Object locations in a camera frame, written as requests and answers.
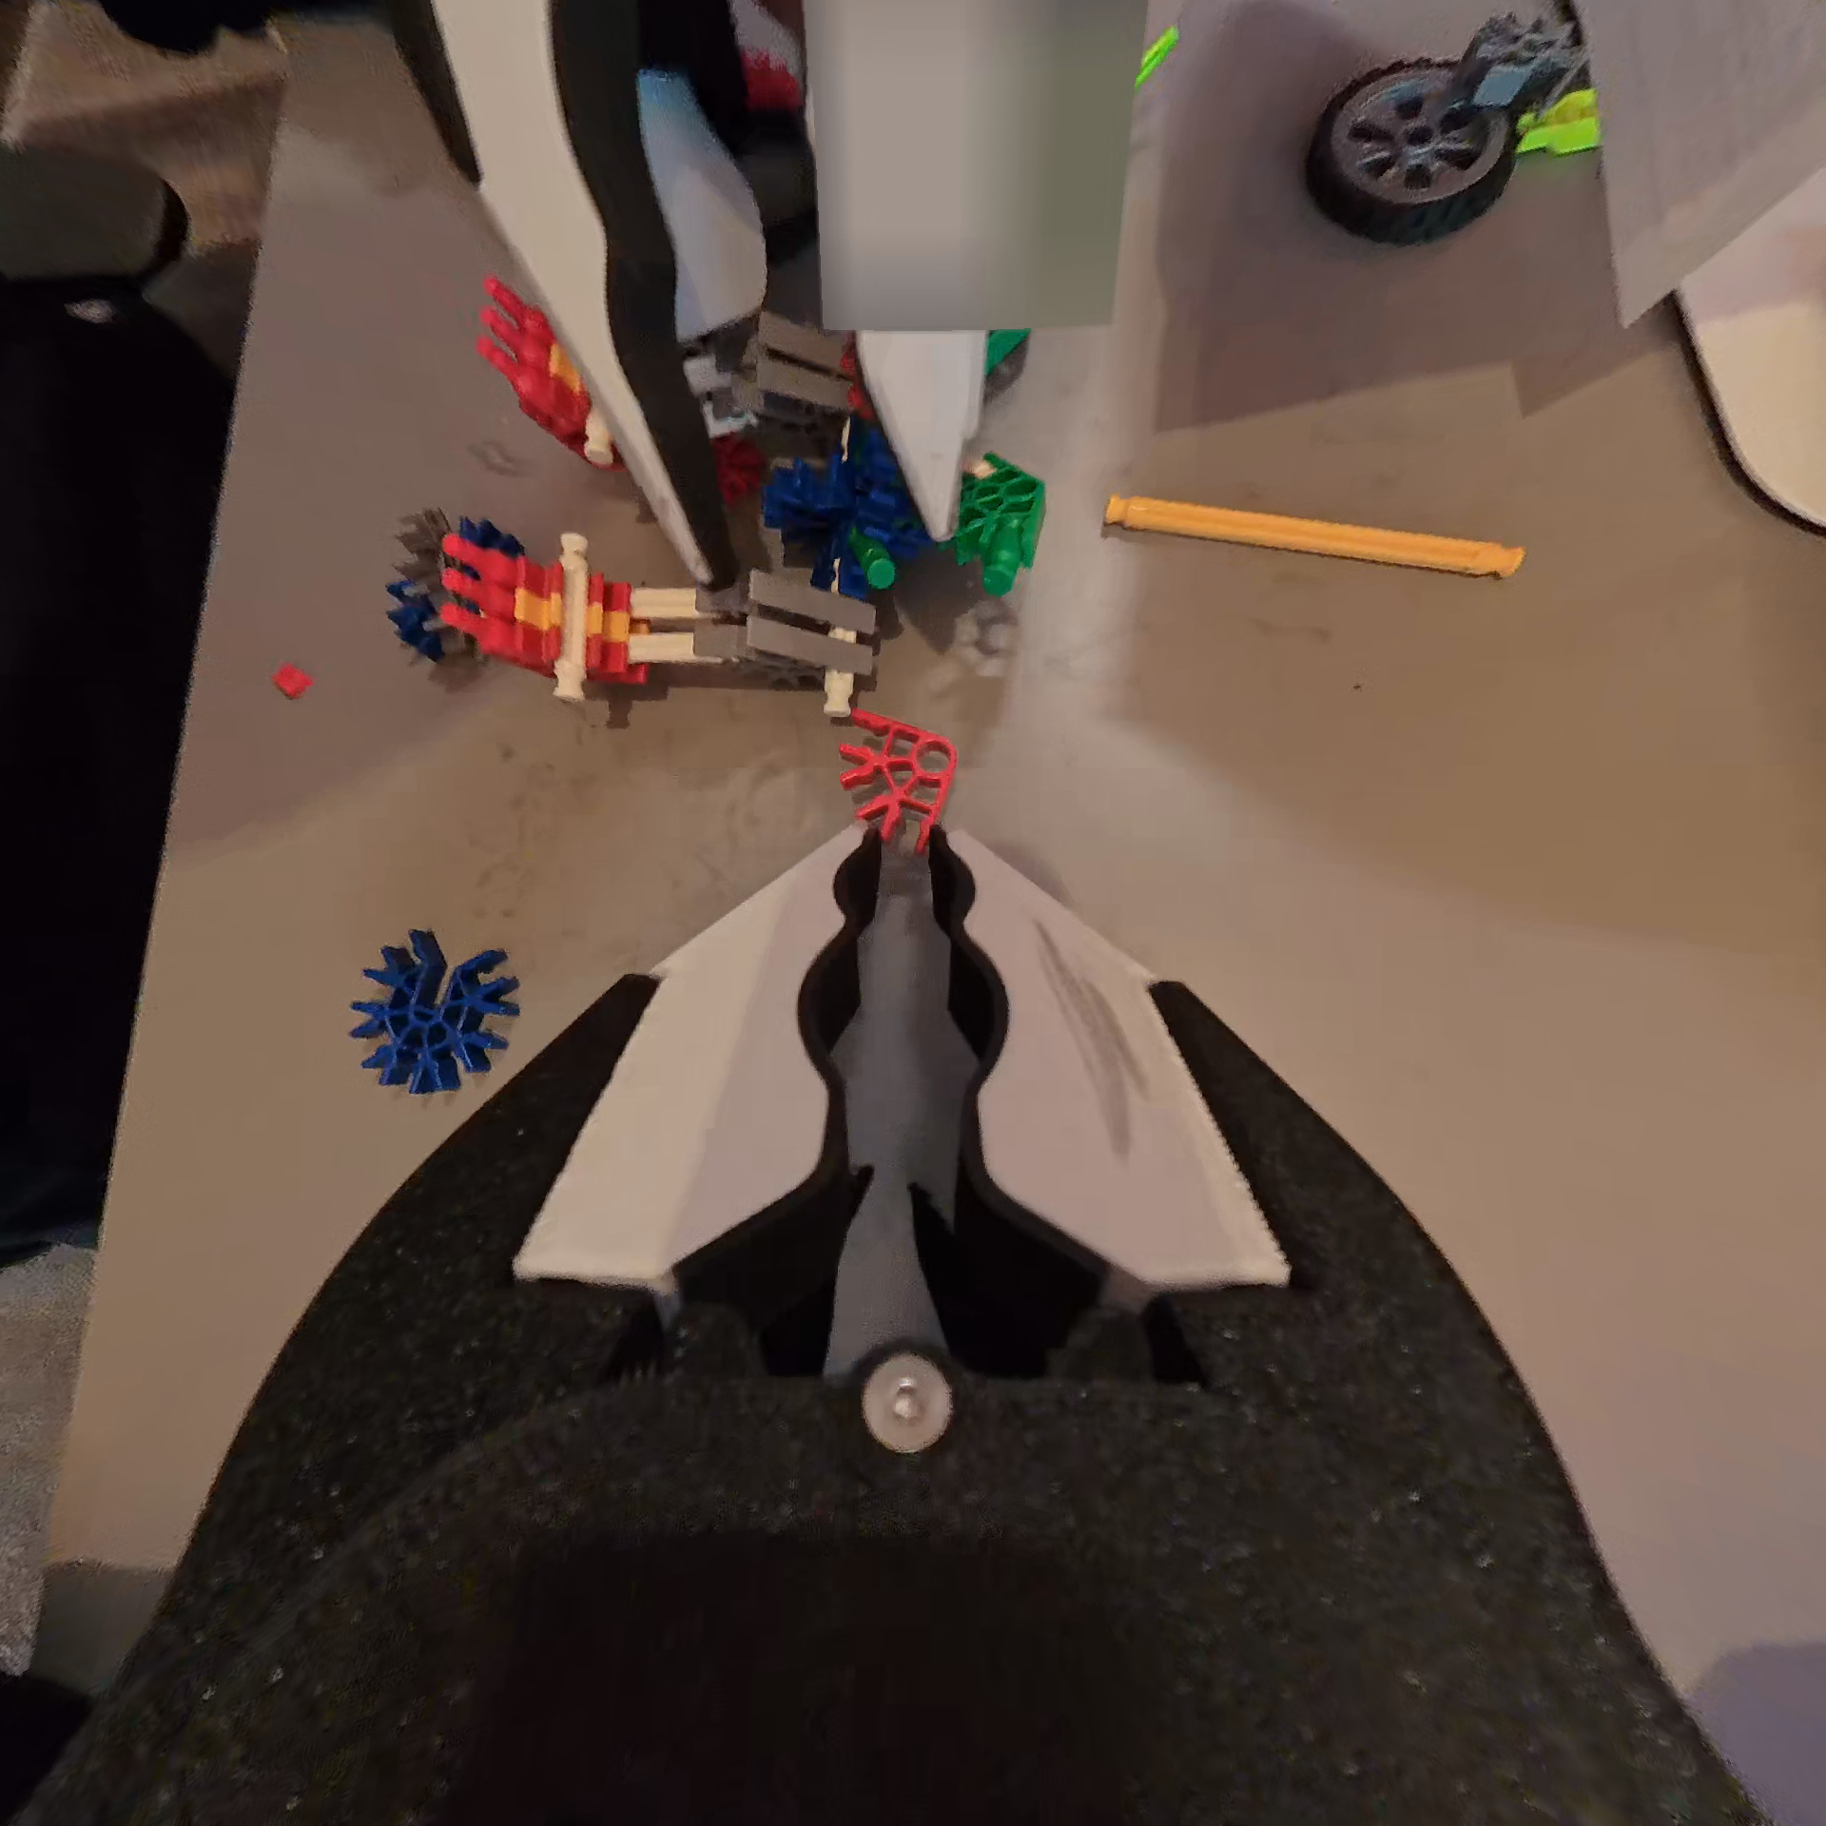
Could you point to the blue snowflake toy connector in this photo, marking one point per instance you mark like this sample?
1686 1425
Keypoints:
430 1015

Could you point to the red yellow toy leg assembly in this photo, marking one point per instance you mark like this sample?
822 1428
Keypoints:
497 607

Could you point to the multicolour toy construction model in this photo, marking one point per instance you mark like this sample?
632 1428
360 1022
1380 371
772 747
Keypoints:
826 497

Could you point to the red fan-shaped toy connector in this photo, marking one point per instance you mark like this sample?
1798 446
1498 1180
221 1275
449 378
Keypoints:
895 781

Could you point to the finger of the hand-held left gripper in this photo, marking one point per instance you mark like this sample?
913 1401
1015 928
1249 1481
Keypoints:
925 414
528 172

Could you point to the small grey toy connector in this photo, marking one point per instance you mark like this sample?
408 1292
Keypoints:
990 638

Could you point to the person's dark clothed legs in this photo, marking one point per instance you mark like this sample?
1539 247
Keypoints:
85 711

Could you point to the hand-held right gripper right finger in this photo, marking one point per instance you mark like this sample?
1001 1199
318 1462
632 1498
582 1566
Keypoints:
1113 1127

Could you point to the blue and grey snowflake connectors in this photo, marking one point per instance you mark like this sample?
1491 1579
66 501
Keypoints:
413 614

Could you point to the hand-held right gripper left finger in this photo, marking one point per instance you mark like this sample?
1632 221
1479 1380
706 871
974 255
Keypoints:
701 1127

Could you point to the tiny red toy piece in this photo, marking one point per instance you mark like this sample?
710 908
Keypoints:
293 682

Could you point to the black toy wheel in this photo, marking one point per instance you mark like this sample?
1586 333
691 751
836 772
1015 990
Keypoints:
1349 198

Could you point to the grey lime toy axle assembly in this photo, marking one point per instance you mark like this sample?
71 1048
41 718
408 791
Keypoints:
1526 57

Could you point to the long orange toy rod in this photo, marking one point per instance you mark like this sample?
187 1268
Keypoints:
1313 536

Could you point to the lime green toy rod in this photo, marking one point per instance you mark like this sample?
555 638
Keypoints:
1160 57

